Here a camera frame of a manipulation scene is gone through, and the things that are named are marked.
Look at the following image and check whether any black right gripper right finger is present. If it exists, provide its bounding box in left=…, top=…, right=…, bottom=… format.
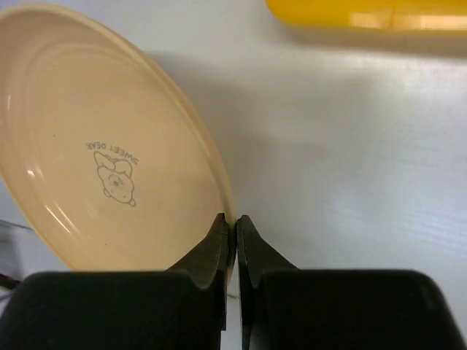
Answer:
left=236, top=216, right=466, bottom=349

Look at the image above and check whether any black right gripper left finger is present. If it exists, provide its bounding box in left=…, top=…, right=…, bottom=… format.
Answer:
left=1, top=214, right=230, bottom=349

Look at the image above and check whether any yellow plastic bin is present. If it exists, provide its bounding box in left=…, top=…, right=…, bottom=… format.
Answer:
left=266, top=0, right=466, bottom=32

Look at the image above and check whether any orange plate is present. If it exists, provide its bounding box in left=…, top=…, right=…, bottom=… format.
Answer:
left=1, top=3, right=236, bottom=271

